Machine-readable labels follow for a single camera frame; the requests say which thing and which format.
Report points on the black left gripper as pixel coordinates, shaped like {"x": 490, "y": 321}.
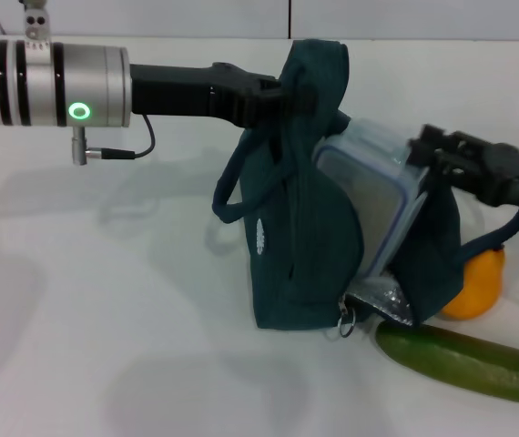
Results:
{"x": 182, "y": 91}

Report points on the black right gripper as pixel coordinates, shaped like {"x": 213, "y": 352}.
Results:
{"x": 510, "y": 173}

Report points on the clear plastic food container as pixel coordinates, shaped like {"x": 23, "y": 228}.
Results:
{"x": 373, "y": 205}

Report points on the orange pear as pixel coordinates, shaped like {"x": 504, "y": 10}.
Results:
{"x": 478, "y": 291}

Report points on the dark teal fabric bag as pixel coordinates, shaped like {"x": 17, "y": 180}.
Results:
{"x": 277, "y": 273}

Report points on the green cucumber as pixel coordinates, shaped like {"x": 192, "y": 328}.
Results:
{"x": 460, "y": 364}

